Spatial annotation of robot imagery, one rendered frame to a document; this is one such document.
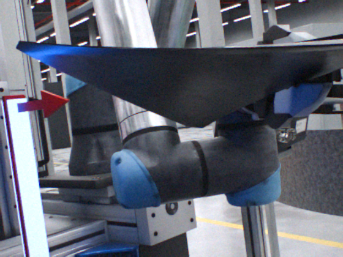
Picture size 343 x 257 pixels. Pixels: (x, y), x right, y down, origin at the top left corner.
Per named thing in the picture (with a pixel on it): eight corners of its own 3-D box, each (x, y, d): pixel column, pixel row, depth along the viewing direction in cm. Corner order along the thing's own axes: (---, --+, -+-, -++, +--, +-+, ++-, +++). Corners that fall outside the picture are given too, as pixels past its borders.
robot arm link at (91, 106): (68, 128, 121) (59, 70, 120) (125, 120, 124) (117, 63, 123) (72, 130, 109) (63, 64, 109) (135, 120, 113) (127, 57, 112)
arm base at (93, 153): (56, 175, 117) (49, 131, 116) (108, 164, 128) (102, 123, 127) (98, 175, 106) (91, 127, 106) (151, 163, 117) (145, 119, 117)
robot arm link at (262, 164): (194, 206, 73) (184, 127, 72) (268, 192, 75) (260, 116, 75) (214, 216, 65) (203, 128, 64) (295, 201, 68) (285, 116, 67)
